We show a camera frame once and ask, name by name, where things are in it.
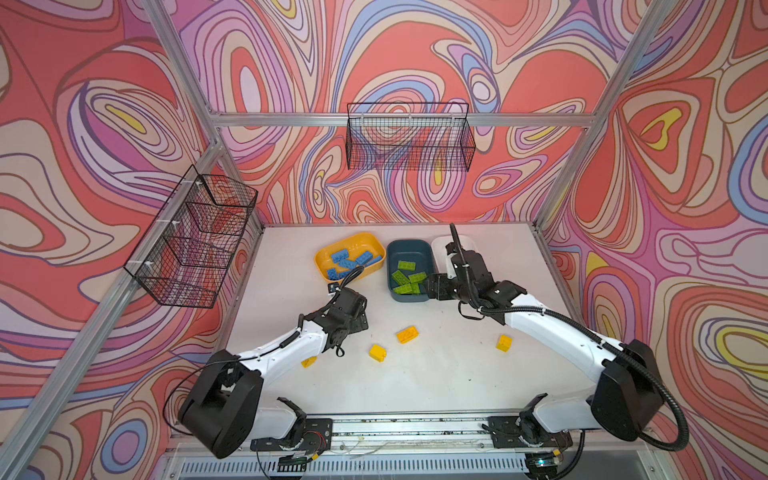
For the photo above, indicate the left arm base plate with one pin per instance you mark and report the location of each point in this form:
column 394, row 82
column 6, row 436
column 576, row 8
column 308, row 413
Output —
column 313, row 435

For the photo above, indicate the left wall wire basket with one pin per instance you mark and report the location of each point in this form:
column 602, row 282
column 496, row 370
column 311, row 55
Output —
column 199, row 229

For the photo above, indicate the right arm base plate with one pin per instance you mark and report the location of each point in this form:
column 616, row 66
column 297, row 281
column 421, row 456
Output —
column 514, row 432

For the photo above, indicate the orange yellow lego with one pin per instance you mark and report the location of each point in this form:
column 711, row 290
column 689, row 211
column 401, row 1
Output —
column 408, row 334

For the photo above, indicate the white plastic bin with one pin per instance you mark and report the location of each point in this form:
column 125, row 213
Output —
column 444, row 248

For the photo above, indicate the yellow plastic bin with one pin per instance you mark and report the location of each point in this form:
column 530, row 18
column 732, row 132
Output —
column 356, row 244

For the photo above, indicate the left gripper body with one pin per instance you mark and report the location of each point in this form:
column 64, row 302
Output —
column 360, row 323

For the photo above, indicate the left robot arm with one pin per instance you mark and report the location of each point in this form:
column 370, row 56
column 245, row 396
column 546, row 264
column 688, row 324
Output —
column 223, row 409

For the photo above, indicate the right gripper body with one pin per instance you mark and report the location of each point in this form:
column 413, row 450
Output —
column 448, row 290

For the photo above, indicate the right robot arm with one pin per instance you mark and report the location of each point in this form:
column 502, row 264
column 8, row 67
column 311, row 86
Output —
column 627, row 399

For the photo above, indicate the back wall wire basket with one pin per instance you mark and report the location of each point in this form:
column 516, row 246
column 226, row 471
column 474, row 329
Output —
column 409, row 135

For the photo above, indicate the wall wire basket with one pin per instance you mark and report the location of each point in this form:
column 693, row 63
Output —
column 199, row 229
column 409, row 135

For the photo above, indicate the green lego pair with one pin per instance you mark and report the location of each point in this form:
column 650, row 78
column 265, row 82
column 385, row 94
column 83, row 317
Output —
column 400, row 278
column 417, row 277

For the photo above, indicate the dark teal plastic bin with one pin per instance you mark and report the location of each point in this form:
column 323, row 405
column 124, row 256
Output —
column 418, row 251

